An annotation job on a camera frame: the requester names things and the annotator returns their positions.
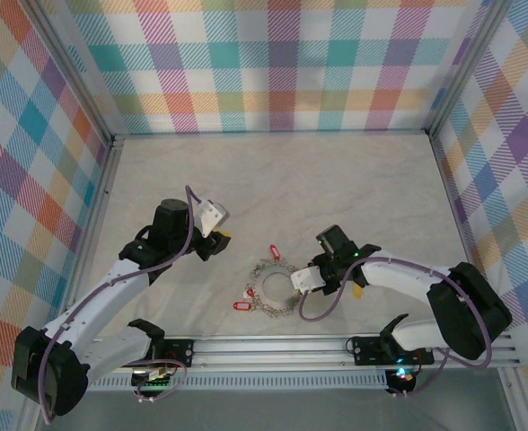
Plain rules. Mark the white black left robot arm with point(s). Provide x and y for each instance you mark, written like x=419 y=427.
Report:
x=98 y=296

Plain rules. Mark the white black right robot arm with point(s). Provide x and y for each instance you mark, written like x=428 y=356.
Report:
x=403 y=275

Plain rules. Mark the small yellow clip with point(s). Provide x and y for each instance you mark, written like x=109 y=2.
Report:
x=358 y=292

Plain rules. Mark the plain red key tag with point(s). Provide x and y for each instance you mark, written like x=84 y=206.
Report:
x=273 y=249

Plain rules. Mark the small red key tag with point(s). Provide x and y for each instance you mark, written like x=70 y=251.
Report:
x=249 y=294

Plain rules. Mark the red key tag white label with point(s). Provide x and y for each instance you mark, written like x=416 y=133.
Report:
x=235 y=306

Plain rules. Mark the aluminium table edge profile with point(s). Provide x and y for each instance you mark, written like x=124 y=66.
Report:
x=102 y=224
x=466 y=224

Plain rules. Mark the small lit circuit board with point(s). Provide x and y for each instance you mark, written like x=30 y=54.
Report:
x=403 y=376

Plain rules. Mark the green terminal circuit board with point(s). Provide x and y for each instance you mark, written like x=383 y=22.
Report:
x=152 y=380

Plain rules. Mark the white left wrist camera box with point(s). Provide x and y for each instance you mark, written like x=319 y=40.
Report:
x=212 y=215

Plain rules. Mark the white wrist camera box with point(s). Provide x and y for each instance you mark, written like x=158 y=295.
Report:
x=306 y=278
x=212 y=215

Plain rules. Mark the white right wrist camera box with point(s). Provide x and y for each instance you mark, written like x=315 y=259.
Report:
x=306 y=278

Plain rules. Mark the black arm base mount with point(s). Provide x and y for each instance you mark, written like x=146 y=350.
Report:
x=178 y=352
x=367 y=350

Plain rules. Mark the aluminium mounting rail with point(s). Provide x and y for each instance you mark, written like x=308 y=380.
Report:
x=268 y=354

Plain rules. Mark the aluminium frame post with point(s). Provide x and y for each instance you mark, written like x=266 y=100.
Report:
x=466 y=63
x=75 y=72

